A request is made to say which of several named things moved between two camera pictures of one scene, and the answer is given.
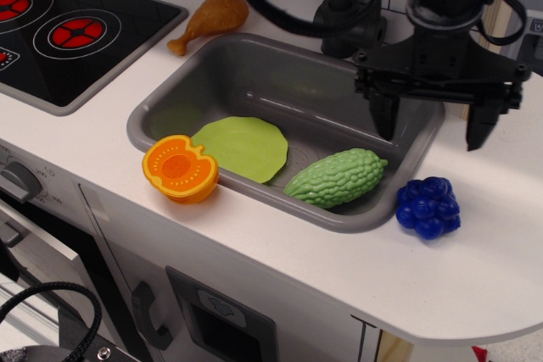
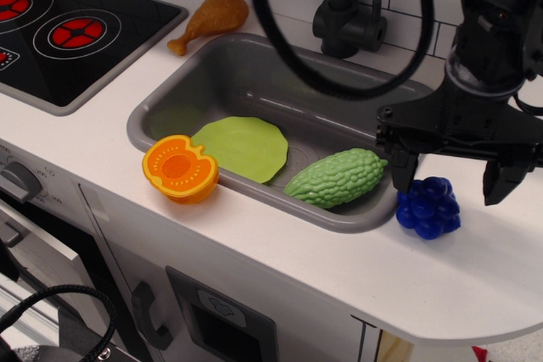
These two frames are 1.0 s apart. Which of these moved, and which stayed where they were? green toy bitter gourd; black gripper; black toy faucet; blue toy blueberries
Moved: black gripper
Stayed: blue toy blueberries; black toy faucet; green toy bitter gourd
